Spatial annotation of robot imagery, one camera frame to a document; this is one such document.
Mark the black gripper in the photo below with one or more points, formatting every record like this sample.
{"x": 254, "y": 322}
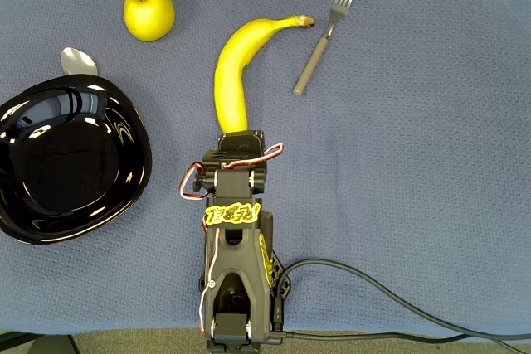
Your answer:
{"x": 241, "y": 143}

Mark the yellow banana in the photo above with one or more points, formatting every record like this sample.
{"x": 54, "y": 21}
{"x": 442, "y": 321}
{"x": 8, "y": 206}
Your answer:
{"x": 230, "y": 80}

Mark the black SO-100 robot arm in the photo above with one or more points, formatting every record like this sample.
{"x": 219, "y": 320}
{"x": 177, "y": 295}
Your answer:
{"x": 236, "y": 254}

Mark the metal fork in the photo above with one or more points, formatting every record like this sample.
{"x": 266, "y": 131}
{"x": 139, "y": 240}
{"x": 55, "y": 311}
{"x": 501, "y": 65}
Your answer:
{"x": 315, "y": 57}

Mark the yellow-green apple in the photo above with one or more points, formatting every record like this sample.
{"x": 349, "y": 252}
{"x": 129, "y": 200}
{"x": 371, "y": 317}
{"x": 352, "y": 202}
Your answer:
{"x": 149, "y": 14}

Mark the black glossy bowl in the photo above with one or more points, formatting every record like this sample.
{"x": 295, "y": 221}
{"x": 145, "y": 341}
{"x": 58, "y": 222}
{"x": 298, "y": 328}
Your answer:
{"x": 70, "y": 163}

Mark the blue woven table cloth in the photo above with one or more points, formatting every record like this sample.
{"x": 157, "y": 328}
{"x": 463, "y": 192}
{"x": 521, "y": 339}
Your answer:
{"x": 415, "y": 163}

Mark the metal spoon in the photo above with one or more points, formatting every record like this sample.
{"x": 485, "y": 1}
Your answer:
{"x": 76, "y": 59}

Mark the black camera stand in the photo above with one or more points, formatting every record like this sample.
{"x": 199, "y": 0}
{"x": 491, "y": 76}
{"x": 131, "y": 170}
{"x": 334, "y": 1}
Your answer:
{"x": 16, "y": 339}

